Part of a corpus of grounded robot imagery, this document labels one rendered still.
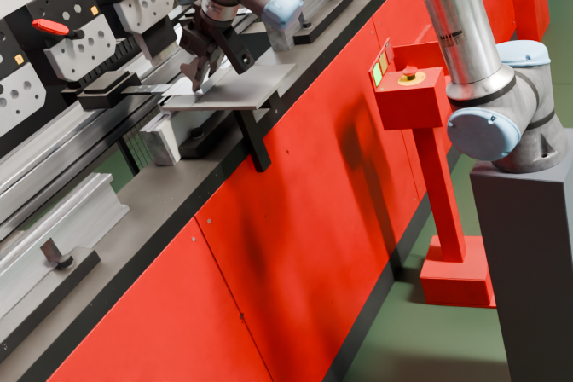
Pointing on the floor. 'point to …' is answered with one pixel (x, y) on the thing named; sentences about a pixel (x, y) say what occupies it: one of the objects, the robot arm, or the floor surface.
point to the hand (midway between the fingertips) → (205, 82)
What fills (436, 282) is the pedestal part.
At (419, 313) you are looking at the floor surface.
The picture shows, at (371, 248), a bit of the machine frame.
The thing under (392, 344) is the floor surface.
